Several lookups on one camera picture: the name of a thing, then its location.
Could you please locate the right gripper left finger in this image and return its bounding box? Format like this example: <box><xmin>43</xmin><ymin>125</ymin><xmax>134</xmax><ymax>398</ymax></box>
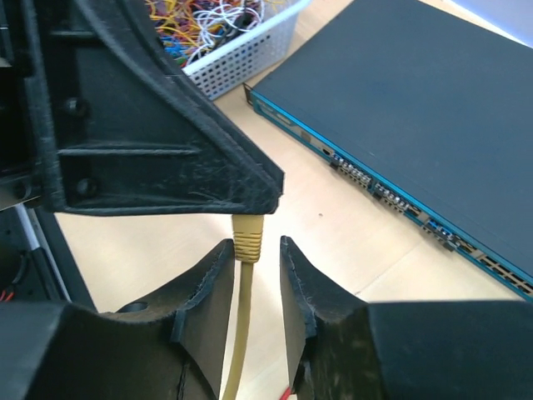
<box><xmin>1</xmin><ymin>239</ymin><xmax>235</xmax><ymax>399</ymax></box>

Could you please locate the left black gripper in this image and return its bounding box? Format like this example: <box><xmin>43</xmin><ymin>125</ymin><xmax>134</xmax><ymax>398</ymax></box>
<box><xmin>1</xmin><ymin>1</ymin><xmax>40</xmax><ymax>208</ymax></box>

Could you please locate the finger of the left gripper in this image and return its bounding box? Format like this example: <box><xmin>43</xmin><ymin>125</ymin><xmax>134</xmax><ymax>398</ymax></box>
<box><xmin>21</xmin><ymin>1</ymin><xmax>284</xmax><ymax>216</ymax></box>

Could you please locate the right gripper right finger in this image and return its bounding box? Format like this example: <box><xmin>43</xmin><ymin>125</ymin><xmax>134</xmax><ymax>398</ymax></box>
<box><xmin>280</xmin><ymin>236</ymin><xmax>532</xmax><ymax>399</ymax></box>

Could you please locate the yellow ethernet cable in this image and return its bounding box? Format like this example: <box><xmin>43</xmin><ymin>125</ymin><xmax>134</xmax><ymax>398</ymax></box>
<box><xmin>219</xmin><ymin>214</ymin><xmax>266</xmax><ymax>400</ymax></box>

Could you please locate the white perforated plastic basket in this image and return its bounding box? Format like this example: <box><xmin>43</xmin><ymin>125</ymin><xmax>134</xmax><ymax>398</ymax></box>
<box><xmin>182</xmin><ymin>1</ymin><xmax>310</xmax><ymax>100</ymax></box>

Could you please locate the dark blue network switch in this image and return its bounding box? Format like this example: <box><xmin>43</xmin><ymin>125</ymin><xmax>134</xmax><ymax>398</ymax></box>
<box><xmin>246</xmin><ymin>1</ymin><xmax>532</xmax><ymax>300</ymax></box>

